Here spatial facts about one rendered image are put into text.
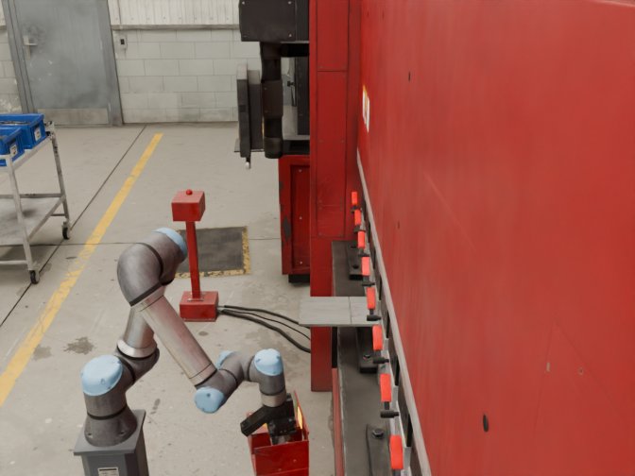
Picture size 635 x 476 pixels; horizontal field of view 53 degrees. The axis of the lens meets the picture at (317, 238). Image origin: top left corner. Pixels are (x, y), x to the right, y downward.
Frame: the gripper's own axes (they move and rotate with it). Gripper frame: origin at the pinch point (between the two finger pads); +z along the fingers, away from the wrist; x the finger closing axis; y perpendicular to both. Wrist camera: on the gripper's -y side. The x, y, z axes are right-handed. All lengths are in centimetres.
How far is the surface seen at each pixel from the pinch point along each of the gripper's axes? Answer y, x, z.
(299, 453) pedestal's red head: 6.7, -4.8, -2.5
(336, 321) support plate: 28.0, 26.2, -24.4
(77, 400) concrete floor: -87, 139, 66
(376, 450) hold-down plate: 24.9, -23.4, -15.1
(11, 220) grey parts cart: -144, 321, 28
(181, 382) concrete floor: -34, 142, 70
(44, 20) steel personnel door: -157, 749, -77
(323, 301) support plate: 27, 40, -25
